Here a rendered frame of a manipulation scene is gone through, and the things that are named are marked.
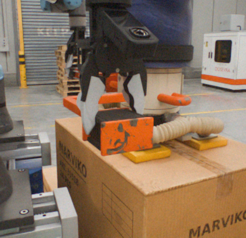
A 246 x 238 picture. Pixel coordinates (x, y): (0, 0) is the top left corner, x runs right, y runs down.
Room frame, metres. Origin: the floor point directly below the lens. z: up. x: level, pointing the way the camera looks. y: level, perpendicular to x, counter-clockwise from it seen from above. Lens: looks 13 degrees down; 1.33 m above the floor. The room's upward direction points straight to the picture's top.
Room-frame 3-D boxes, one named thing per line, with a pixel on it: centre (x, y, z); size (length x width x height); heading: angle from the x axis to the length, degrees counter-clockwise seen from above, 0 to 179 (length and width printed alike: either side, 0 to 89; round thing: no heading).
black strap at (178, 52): (0.84, -0.08, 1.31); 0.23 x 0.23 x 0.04
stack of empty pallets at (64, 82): (8.35, 1.29, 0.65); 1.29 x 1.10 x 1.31; 20
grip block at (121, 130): (0.46, 0.01, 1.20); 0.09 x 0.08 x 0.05; 118
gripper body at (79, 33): (1.35, 0.20, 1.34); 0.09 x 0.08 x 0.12; 28
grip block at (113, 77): (1.07, 0.04, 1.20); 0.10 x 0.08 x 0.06; 118
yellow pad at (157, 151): (0.80, 0.01, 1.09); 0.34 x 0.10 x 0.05; 28
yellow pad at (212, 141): (0.89, -0.16, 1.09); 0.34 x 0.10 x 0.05; 28
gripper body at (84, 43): (0.49, 0.03, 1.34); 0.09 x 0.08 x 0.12; 28
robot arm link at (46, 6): (1.28, 0.27, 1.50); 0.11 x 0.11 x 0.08; 36
